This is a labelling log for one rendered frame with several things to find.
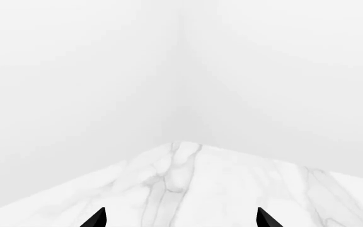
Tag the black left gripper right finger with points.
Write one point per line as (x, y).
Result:
(266, 220)

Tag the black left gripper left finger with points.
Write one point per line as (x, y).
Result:
(97, 220)

